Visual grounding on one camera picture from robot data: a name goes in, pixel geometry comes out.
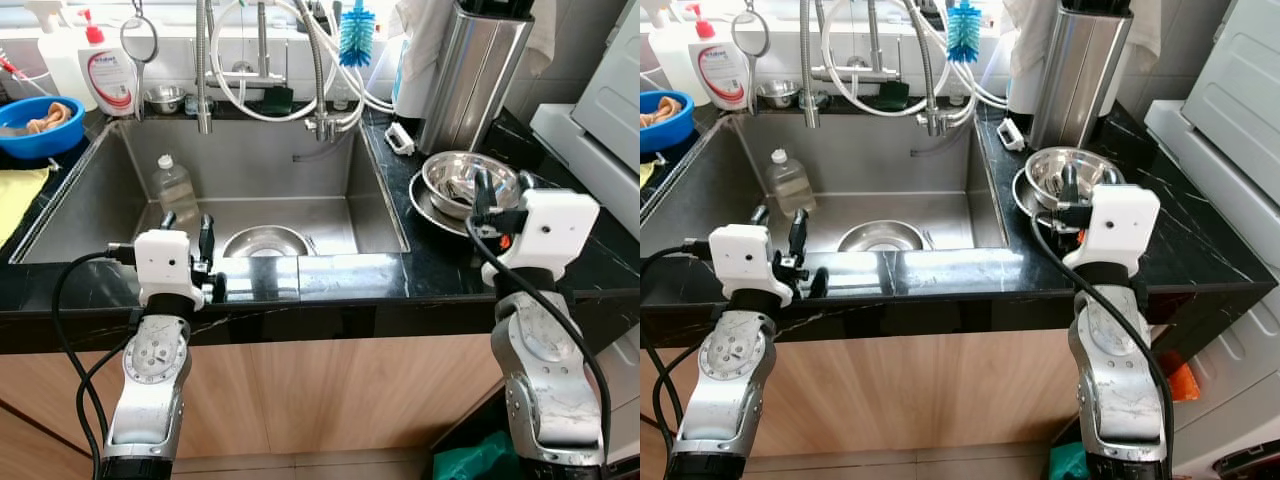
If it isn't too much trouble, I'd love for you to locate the large steel bowl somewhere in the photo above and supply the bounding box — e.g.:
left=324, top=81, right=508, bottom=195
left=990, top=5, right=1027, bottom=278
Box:
left=1024, top=147, right=1122, bottom=213
left=420, top=150, right=522, bottom=222

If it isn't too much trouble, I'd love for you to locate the clear plastic bottle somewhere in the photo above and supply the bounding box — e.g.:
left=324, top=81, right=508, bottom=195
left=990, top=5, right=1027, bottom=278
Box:
left=152, top=155, right=201, bottom=227
left=765, top=148, right=817, bottom=217

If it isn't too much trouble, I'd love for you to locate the steel plate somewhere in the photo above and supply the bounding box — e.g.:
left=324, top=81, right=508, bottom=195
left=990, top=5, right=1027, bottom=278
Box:
left=408, top=170, right=483, bottom=239
left=1012, top=165, right=1063, bottom=223

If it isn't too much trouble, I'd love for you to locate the white appliance with lid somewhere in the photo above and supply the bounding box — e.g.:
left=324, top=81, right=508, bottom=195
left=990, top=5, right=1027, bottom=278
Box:
left=530, top=0, right=641, bottom=238
left=1145, top=0, right=1280, bottom=273

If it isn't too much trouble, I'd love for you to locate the stainless steel sink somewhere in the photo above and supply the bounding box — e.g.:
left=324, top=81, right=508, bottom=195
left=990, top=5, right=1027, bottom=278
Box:
left=640, top=110, right=1012, bottom=257
left=10, top=115, right=412, bottom=266

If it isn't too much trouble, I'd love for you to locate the tall steel utensil holder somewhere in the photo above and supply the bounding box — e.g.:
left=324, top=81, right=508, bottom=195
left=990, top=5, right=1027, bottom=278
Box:
left=417, top=0, right=535, bottom=157
left=1027, top=0, right=1135, bottom=152

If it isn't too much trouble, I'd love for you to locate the blue plastic bowl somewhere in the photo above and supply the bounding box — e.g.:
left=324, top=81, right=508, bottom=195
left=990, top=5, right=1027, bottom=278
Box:
left=640, top=90, right=696, bottom=154
left=0, top=97, right=88, bottom=161

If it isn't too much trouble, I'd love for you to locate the small steel bowl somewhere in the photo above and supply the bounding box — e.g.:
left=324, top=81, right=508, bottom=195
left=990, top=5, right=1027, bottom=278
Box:
left=757, top=80, right=802, bottom=110
left=143, top=85, right=189, bottom=115

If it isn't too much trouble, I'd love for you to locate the tan cloth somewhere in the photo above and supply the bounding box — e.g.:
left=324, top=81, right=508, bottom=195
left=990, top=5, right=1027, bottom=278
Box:
left=640, top=96, right=684, bottom=128
left=24, top=102, right=74, bottom=136

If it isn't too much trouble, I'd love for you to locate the white soap bottle red pump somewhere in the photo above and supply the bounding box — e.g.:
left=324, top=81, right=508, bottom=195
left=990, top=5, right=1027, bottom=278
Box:
left=688, top=3, right=752, bottom=111
left=77, top=10, right=141, bottom=118

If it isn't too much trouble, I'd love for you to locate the steel faucet pipe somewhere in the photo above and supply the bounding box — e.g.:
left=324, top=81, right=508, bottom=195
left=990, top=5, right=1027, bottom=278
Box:
left=797, top=0, right=824, bottom=130
left=194, top=0, right=217, bottom=136

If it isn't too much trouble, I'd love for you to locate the wooden sink cabinet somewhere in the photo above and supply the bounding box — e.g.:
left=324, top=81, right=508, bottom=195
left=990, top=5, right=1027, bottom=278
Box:
left=640, top=325, right=1087, bottom=480
left=0, top=335, right=513, bottom=480

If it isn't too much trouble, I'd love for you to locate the steel mesh strainer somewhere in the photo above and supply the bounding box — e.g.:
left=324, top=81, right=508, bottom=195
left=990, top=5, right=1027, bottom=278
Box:
left=730, top=0, right=772, bottom=114
left=119, top=0, right=160, bottom=122

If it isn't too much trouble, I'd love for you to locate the blue bottle brush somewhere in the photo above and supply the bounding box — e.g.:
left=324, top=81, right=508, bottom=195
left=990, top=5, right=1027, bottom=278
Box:
left=945, top=0, right=984, bottom=64
left=338, top=0, right=377, bottom=68

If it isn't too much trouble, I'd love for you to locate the white spray bottle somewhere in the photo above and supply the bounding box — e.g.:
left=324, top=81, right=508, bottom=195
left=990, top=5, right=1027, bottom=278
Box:
left=25, top=0, right=97, bottom=111
left=640, top=0, right=706, bottom=102

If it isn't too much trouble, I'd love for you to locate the steel filter tap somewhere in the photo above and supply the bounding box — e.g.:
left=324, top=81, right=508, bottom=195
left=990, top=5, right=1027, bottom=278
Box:
left=812, top=0, right=901, bottom=83
left=220, top=0, right=293, bottom=87

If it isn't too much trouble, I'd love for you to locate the orange bag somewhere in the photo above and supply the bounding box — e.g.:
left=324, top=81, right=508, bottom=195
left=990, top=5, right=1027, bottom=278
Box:
left=1160, top=350, right=1202, bottom=404

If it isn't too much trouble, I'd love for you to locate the white washing machine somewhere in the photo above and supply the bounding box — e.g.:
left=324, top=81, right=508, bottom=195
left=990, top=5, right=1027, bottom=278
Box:
left=1163, top=288, right=1280, bottom=480
left=585, top=325, right=641, bottom=469

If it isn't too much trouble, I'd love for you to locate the green plastic bag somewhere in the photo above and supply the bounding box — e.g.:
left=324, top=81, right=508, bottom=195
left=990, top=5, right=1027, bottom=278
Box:
left=432, top=430, right=522, bottom=480
left=1047, top=440, right=1092, bottom=480

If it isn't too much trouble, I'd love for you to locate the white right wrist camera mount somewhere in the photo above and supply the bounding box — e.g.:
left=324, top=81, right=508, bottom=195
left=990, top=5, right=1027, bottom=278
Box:
left=1062, top=185, right=1162, bottom=277
left=496, top=188, right=601, bottom=273

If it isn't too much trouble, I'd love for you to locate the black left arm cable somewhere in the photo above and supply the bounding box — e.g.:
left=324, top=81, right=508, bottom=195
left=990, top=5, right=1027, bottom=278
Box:
left=51, top=248, right=137, bottom=480
left=640, top=243, right=713, bottom=473

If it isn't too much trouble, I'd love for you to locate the white water hose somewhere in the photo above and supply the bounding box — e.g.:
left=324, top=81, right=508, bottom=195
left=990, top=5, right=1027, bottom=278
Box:
left=208, top=0, right=397, bottom=123
left=820, top=0, right=1007, bottom=118

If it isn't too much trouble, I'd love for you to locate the flexible steel faucet hose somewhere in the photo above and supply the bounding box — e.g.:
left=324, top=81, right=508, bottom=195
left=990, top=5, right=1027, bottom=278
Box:
left=290, top=0, right=362, bottom=142
left=900, top=0, right=967, bottom=137

